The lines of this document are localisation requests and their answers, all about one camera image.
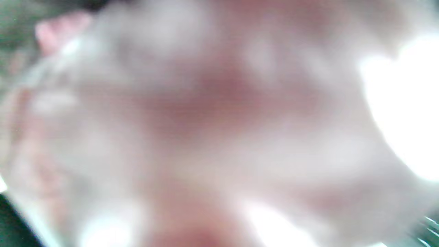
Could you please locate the red trash wad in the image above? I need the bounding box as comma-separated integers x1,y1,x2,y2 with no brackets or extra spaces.
7,7,343,247

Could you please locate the grey translucent garbage bag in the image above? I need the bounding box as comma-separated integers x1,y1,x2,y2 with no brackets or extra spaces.
0,0,439,247

